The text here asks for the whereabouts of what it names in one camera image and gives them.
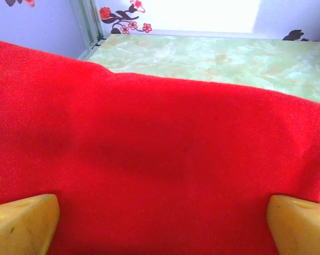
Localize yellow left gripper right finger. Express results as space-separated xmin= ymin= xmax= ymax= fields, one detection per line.
xmin=266 ymin=194 xmax=320 ymax=255

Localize aluminium frame corner post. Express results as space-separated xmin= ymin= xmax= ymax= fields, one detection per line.
xmin=71 ymin=0 xmax=105 ymax=51

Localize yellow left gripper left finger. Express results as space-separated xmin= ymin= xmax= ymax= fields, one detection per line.
xmin=0 ymin=193 xmax=60 ymax=255

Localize red t-shirt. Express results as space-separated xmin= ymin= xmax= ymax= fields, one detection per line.
xmin=0 ymin=38 xmax=320 ymax=255

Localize aluminium frame side rail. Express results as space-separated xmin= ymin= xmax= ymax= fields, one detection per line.
xmin=76 ymin=37 xmax=107 ymax=61

